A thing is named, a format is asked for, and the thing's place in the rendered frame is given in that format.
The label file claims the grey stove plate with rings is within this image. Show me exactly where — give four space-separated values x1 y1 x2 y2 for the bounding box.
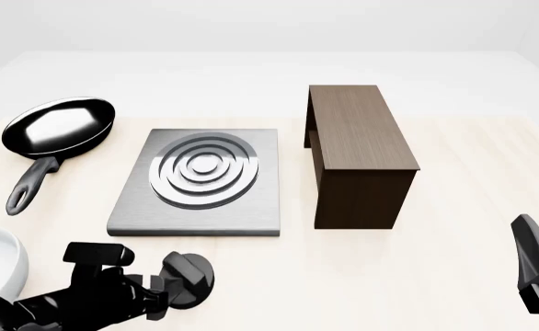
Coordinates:
107 128 281 238

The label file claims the dark brown wooden cabinet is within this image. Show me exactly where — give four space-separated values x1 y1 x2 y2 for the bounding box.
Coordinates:
303 84 421 231

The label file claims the black frying pan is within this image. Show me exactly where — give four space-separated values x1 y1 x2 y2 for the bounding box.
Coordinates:
1 97 117 217

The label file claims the round black stove knob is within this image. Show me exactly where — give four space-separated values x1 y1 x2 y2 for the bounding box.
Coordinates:
160 251 216 310

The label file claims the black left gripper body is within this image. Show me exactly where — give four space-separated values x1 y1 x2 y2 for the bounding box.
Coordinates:
120 273 160 322

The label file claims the white bowl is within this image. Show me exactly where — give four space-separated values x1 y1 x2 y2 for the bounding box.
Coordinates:
0 227 30 301

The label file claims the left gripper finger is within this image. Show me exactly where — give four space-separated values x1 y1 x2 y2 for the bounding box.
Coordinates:
145 300 170 322
148 273 173 296

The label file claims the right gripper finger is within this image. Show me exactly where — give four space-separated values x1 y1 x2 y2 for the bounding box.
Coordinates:
510 212 539 291

